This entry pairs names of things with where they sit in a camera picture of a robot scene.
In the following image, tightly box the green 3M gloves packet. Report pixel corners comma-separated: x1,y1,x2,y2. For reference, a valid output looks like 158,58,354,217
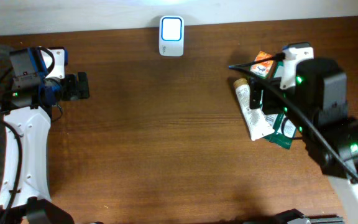
261,60,298,151

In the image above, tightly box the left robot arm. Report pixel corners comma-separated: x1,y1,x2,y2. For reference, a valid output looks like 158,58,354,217
0,45,90,223

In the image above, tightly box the black left camera cable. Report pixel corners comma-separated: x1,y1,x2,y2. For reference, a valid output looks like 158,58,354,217
0,45,64,224

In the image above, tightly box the black right camera cable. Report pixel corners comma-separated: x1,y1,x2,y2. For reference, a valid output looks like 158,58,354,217
227,52,358,203

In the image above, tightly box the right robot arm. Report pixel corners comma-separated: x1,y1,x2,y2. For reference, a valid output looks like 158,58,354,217
249,58,358,223

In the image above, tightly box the orange small packet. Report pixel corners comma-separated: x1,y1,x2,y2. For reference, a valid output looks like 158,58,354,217
250,51,273,78

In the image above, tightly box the white barcode scanner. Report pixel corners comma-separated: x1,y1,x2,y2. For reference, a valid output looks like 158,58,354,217
158,16,185,57

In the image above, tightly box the white tube gold cap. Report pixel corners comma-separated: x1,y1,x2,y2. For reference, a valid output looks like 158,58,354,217
233,78,274,141

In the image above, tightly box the black camera cable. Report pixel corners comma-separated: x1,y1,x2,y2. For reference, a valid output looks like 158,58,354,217
0,45,64,224
227,52,358,203

